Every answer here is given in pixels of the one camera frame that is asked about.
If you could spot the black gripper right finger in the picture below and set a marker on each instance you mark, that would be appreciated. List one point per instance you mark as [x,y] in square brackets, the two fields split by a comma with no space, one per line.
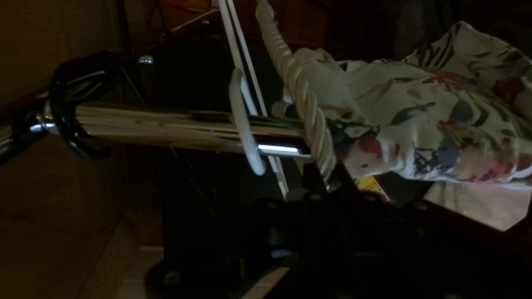
[448,254]

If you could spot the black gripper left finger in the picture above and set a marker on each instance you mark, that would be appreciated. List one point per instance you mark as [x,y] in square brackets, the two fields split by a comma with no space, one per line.
[299,249]

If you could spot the yellow item on floor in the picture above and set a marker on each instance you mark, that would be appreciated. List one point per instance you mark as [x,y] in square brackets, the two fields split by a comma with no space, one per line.
[372,186]

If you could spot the white plastic clothes hanger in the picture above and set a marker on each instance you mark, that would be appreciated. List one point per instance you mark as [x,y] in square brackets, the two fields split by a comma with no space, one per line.
[242,116]

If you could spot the floral white cloth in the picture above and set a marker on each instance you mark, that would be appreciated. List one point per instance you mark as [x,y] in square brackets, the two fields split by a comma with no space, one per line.
[432,110]

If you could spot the chrome rack low rail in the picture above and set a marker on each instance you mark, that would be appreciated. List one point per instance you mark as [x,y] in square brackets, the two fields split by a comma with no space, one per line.
[166,128]

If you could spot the black curved rack bracket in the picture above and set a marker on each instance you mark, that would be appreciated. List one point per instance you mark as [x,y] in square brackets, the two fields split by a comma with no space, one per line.
[59,93]

